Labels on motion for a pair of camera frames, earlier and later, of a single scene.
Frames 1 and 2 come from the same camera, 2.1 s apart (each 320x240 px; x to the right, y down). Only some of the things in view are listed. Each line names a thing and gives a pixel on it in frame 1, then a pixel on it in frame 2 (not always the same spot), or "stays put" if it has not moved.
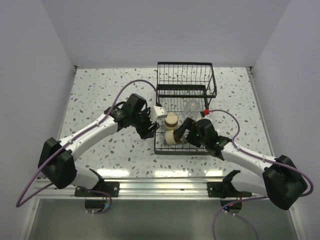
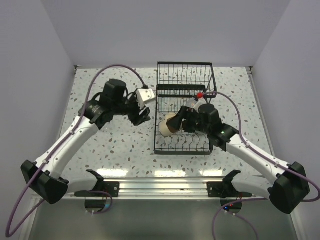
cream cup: (171, 139) → (164, 130)
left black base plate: (111, 189) stays put
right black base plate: (219, 189) stays put
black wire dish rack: (183, 88) stays put
